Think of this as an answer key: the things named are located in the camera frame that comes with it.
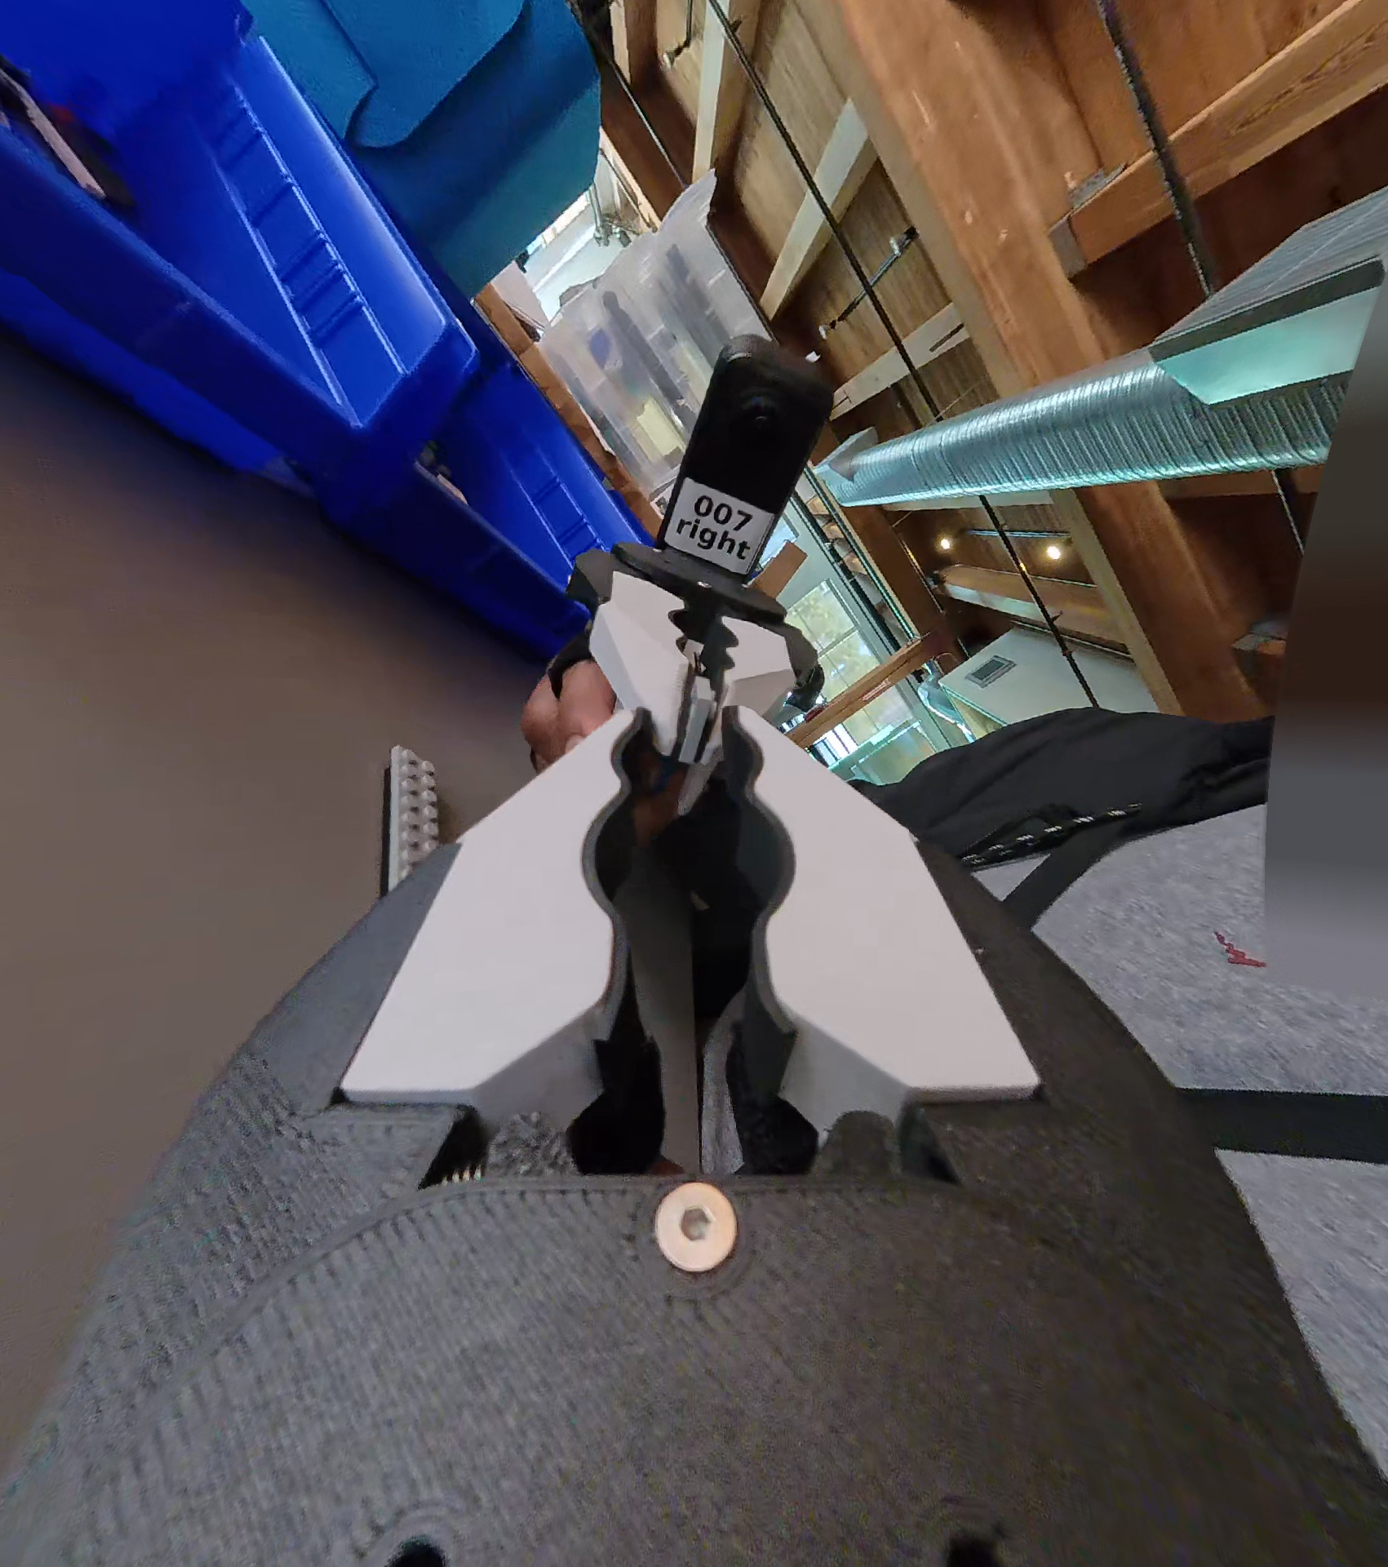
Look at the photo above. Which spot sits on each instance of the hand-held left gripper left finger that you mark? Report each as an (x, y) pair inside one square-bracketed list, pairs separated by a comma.
[(486, 980)]

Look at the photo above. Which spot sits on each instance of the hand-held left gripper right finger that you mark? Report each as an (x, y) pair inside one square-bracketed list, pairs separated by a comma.
[(888, 980)]

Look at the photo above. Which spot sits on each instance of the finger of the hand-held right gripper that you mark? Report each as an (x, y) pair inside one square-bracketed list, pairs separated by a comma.
[(761, 674), (639, 655)]

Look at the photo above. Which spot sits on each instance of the small grey toy brick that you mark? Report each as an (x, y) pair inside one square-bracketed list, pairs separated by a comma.
[(695, 735)]

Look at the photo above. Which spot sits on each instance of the grey plate with red bricks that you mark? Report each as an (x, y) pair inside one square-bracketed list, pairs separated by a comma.
[(412, 819)]

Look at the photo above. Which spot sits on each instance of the blue plastic bin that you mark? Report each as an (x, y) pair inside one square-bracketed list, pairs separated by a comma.
[(215, 305), (523, 514)]

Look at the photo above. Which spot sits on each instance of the pile of toy bricks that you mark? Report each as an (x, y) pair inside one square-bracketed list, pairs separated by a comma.
[(55, 136)]

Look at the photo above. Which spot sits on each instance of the person's right forearm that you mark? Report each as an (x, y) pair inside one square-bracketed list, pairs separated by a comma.
[(719, 907)]

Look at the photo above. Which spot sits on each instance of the person's right hand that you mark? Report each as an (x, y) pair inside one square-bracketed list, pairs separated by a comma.
[(563, 719)]

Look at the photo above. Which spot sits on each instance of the wooden workbench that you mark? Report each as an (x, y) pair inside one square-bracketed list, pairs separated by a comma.
[(865, 693)]

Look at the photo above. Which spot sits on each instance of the clear plastic storage container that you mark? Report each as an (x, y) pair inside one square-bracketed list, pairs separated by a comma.
[(645, 317)]

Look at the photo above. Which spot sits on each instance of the person's black hoodie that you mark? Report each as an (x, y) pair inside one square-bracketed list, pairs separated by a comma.
[(1071, 770)]

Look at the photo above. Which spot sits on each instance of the light blue felt bag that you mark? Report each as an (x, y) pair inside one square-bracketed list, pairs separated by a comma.
[(460, 123)]

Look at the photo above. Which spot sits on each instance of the grey threaded rod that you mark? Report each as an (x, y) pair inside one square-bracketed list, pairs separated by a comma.
[(1182, 207)]

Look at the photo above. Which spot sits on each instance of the silver ventilation duct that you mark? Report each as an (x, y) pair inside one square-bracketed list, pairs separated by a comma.
[(1071, 429)]

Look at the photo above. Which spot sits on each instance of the wooden wall structure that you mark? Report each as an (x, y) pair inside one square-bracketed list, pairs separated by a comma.
[(1010, 183)]

